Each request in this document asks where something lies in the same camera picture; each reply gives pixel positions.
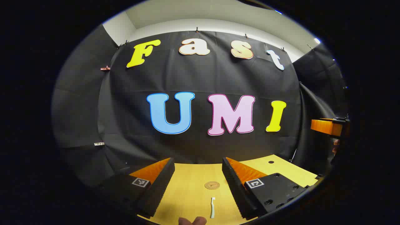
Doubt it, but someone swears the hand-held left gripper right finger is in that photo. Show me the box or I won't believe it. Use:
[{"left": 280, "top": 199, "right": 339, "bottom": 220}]
[{"left": 222, "top": 157, "right": 308, "bottom": 221}]

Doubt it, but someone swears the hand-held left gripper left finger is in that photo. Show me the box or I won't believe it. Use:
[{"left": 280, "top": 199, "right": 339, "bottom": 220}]
[{"left": 100, "top": 157, "right": 175, "bottom": 219}]

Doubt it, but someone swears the wooden desktop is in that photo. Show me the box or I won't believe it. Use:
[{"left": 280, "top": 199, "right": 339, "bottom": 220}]
[{"left": 137, "top": 155, "right": 319, "bottom": 225}]

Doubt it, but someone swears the black backdrop cloth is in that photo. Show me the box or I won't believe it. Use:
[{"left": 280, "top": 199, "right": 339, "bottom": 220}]
[{"left": 52, "top": 24, "right": 349, "bottom": 188}]

